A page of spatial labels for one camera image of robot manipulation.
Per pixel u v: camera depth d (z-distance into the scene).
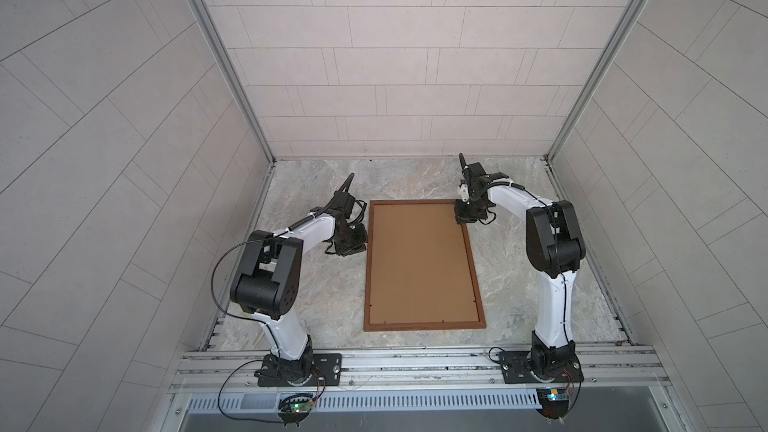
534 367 0.69
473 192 0.78
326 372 0.71
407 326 0.78
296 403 0.64
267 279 0.47
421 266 0.88
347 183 0.71
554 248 0.56
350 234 0.80
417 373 0.71
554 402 0.68
